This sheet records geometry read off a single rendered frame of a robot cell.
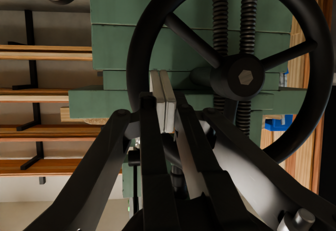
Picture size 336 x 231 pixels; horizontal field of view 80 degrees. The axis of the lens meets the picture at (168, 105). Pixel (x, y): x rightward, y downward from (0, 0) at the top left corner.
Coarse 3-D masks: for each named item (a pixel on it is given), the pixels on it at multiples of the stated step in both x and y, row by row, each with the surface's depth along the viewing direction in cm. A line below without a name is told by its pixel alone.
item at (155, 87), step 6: (150, 72) 20; (156, 72) 20; (150, 78) 20; (156, 78) 19; (150, 84) 20; (156, 84) 17; (150, 90) 20; (156, 90) 16; (156, 96) 15; (162, 96) 16; (156, 102) 15; (162, 102) 15; (156, 108) 15; (162, 108) 15; (162, 114) 15; (162, 120) 16; (162, 126) 16
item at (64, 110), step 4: (60, 108) 56; (64, 108) 56; (68, 108) 56; (60, 112) 56; (64, 112) 56; (68, 112) 56; (64, 116) 56; (68, 116) 56; (64, 120) 56; (68, 120) 56; (72, 120) 57; (76, 120) 57; (80, 120) 57
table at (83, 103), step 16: (80, 96) 41; (96, 96) 42; (112, 96) 42; (192, 96) 35; (208, 96) 35; (256, 96) 37; (272, 96) 37; (288, 96) 48; (304, 96) 49; (80, 112) 42; (96, 112) 42; (112, 112) 43; (272, 112) 48; (288, 112) 49
